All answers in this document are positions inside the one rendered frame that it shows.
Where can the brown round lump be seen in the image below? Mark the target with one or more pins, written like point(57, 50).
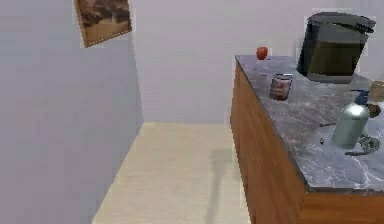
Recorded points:
point(374, 110)

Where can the framed brown landscape picture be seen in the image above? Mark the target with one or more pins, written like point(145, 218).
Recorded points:
point(103, 23)

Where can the tan box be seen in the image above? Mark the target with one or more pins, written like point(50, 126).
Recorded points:
point(378, 90)

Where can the black coffee machine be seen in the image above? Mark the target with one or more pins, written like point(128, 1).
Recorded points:
point(333, 53)

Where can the wooden counter grey marble top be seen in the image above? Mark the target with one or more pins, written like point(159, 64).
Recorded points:
point(266, 160)

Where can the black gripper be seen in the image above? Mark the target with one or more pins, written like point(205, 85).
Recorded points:
point(369, 144)

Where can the red apple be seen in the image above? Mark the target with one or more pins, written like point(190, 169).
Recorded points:
point(262, 53)

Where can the grey soap dispenser blue pump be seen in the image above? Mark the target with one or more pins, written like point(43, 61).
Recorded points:
point(351, 125)

